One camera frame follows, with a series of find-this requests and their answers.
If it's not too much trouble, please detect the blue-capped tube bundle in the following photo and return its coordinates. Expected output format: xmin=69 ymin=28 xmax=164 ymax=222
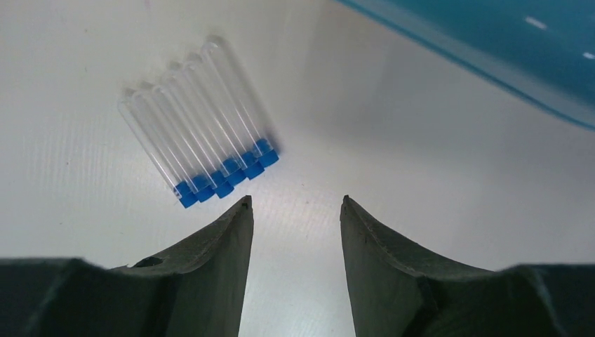
xmin=119 ymin=35 xmax=279 ymax=208

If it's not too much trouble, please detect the blue plastic box lid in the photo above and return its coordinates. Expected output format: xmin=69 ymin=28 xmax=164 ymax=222
xmin=348 ymin=0 xmax=594 ymax=129

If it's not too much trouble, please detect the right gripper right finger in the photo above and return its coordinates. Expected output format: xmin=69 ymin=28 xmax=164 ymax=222
xmin=340 ymin=197 xmax=594 ymax=336

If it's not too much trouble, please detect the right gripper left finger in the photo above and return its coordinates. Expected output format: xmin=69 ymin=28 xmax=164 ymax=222
xmin=1 ymin=196 xmax=254 ymax=336

